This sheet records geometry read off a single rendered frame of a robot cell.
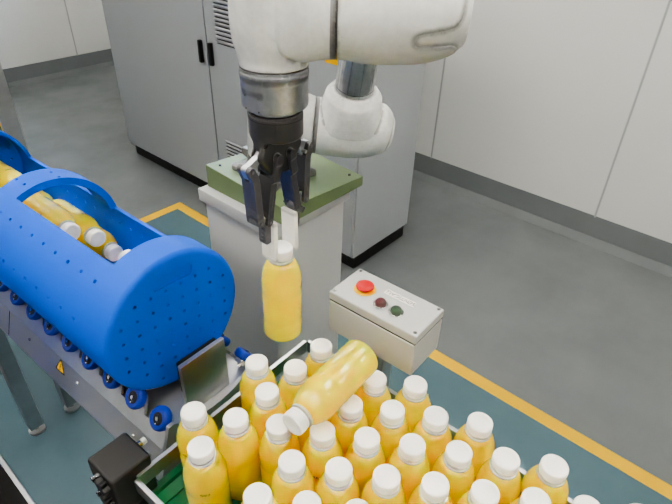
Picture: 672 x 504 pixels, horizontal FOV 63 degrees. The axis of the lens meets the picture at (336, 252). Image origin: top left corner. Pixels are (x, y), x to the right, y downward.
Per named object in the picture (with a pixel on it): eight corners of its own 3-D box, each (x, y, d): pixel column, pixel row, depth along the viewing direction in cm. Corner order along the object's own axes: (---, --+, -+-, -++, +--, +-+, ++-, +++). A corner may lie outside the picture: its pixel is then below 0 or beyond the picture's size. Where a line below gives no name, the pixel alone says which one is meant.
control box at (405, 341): (357, 304, 118) (359, 266, 112) (437, 347, 108) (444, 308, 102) (328, 328, 112) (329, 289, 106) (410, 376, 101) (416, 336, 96)
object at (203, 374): (221, 378, 109) (215, 332, 102) (229, 384, 108) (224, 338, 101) (181, 408, 103) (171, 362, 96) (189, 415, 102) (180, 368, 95)
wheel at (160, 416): (161, 400, 99) (153, 400, 97) (177, 413, 96) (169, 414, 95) (152, 422, 99) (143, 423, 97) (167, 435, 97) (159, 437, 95)
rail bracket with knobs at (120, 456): (145, 460, 97) (134, 423, 91) (170, 483, 93) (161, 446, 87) (94, 500, 91) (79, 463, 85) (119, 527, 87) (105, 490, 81)
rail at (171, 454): (304, 349, 113) (304, 339, 112) (307, 351, 113) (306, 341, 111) (138, 485, 87) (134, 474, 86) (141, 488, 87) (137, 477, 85)
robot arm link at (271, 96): (222, 64, 69) (226, 110, 72) (274, 80, 64) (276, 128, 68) (273, 51, 75) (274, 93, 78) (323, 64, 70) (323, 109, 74)
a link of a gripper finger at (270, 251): (278, 223, 80) (274, 225, 80) (279, 261, 84) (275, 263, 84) (263, 216, 82) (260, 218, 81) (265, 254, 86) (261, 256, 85)
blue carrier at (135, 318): (35, 204, 160) (9, 109, 145) (239, 340, 116) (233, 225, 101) (-74, 241, 141) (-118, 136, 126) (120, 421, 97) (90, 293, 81)
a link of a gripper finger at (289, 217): (280, 207, 84) (283, 205, 85) (282, 244, 88) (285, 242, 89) (294, 213, 83) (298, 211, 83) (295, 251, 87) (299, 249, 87)
